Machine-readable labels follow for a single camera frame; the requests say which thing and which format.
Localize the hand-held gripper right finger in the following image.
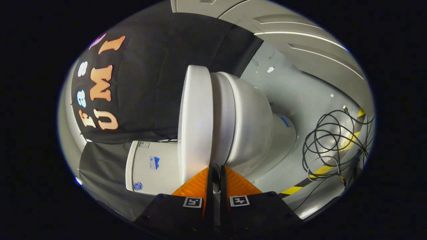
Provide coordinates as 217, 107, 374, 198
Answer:
220, 165, 303, 235

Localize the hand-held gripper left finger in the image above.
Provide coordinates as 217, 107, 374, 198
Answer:
133, 166, 215, 235

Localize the white toilet lid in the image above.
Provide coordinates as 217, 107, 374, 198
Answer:
177, 65, 214, 184

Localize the yellow black floor tape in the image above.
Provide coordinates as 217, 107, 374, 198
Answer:
279, 107, 366, 199

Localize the black backdrop cloth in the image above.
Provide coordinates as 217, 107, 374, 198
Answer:
71, 12, 264, 222

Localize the black cable bundle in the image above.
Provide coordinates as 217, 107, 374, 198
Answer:
302, 106, 376, 200

